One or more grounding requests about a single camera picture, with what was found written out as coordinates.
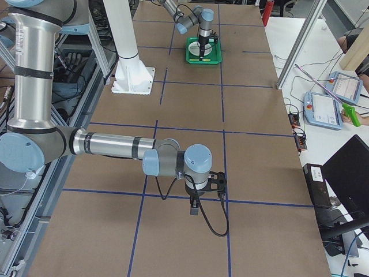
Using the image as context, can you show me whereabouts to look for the wooden beam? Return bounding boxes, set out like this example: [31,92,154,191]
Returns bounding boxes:
[340,25,369,71]

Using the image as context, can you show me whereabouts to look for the black monitor on stand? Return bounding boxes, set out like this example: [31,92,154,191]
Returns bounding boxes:
[321,135,368,239]

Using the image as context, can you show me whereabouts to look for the white round plate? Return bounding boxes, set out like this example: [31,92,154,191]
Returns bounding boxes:
[188,42,212,57]

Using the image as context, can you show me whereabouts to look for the black desktop box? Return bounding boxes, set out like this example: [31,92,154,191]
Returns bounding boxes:
[303,163,331,208]

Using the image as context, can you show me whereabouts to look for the blue teach pendant far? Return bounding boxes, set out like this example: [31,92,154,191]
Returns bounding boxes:
[325,72,363,104]

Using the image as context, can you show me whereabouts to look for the seated person in black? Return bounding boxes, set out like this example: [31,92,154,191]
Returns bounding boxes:
[337,29,368,126]

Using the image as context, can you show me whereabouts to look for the green plastic tray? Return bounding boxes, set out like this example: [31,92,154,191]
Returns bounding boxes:
[186,37,222,65]

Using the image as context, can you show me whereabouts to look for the blue teach pendant near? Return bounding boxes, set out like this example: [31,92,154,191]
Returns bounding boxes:
[303,92,343,130]

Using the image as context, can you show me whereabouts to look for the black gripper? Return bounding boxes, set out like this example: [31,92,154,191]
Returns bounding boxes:
[185,180,211,216]
[198,36,208,61]

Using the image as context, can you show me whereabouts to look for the red cylinder tube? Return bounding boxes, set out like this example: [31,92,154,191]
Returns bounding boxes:
[262,0,274,27]

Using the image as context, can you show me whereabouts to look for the tangled black floor cables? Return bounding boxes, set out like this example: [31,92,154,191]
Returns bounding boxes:
[0,37,116,116]

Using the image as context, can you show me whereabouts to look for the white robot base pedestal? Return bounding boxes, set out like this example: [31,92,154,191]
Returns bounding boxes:
[103,0,155,95]

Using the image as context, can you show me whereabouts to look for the blue teach pendant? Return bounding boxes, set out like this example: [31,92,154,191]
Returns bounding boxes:
[325,72,363,104]
[303,92,343,130]

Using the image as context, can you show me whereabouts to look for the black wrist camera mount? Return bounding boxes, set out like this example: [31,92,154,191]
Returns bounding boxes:
[210,31,219,44]
[208,171,227,197]

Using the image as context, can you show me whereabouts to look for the aluminium frame column left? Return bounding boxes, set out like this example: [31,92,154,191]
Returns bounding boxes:
[276,0,327,89]

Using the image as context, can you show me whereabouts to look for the orange black connector board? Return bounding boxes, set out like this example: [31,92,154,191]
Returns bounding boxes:
[288,113,300,128]

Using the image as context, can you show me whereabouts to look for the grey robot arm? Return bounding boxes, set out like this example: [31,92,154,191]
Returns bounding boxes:
[1,1,212,215]
[158,1,216,61]

